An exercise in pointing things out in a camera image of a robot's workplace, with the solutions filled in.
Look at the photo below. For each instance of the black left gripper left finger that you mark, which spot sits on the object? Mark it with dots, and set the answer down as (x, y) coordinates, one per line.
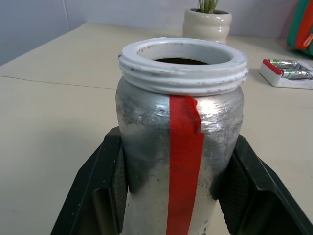
(95, 176)

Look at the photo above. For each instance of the white battery case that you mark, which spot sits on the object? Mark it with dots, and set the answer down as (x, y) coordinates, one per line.
(271, 73)

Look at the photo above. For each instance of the silver jar with red tape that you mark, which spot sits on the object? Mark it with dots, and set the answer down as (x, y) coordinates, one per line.
(151, 151)

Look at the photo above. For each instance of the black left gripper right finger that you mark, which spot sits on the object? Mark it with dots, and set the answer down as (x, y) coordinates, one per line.
(256, 191)

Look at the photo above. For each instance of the cream ceramic plant pot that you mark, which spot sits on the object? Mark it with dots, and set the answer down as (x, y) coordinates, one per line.
(207, 27)

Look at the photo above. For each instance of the green potted plant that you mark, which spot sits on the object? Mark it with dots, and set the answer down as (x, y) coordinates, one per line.
(206, 6)

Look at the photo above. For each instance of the green dinosaur bag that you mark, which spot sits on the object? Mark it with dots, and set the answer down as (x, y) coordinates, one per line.
(302, 29)

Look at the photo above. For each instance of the silver green battery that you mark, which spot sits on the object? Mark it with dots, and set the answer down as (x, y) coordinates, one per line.
(297, 73)
(284, 64)

